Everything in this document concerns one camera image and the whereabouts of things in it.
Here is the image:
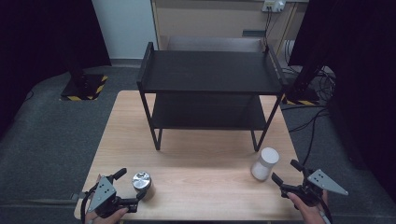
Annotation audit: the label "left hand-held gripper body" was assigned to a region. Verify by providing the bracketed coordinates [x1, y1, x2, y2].
[88, 175, 140, 218]

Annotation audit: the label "silver metal can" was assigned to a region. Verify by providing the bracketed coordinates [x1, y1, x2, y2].
[132, 171, 156, 202]

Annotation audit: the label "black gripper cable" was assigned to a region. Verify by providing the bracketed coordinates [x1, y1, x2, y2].
[317, 199, 334, 224]
[79, 182, 100, 224]

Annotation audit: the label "long black floor cable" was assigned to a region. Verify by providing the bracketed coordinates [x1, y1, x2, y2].
[289, 106, 332, 166]

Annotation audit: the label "person's left hand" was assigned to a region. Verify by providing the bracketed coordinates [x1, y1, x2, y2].
[84, 207, 129, 224]

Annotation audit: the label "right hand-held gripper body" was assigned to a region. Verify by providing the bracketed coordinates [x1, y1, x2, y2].
[279, 168, 349, 208]

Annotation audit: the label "black power strip cables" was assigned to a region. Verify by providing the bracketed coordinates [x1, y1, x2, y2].
[262, 10, 276, 48]

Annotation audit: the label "person's right hand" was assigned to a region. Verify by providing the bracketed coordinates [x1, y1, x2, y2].
[287, 190, 330, 224]

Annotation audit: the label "grey platform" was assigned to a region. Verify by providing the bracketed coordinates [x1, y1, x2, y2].
[167, 35, 264, 53]

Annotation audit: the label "white-lidded jar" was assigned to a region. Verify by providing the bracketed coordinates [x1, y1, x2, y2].
[250, 147, 280, 182]

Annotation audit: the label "bundle of black floor cables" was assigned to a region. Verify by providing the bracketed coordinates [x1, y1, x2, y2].
[279, 39, 338, 105]

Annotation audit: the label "black stand with hazard tape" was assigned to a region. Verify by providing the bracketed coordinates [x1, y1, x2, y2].
[283, 54, 327, 106]
[60, 52, 109, 102]

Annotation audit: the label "black curtain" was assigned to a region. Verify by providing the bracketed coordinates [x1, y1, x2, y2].
[0, 0, 112, 138]
[288, 0, 396, 200]

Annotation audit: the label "white power strip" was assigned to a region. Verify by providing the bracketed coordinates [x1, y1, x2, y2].
[262, 0, 287, 14]

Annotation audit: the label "black two-tier metal rack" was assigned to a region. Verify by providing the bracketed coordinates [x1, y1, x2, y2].
[135, 41, 289, 152]

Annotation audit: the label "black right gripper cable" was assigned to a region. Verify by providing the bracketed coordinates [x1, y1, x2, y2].
[317, 199, 334, 224]

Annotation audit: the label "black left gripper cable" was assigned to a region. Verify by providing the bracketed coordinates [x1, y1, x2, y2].
[79, 182, 100, 224]

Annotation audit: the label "beige wooden panel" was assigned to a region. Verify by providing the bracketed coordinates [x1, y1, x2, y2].
[150, 0, 310, 55]

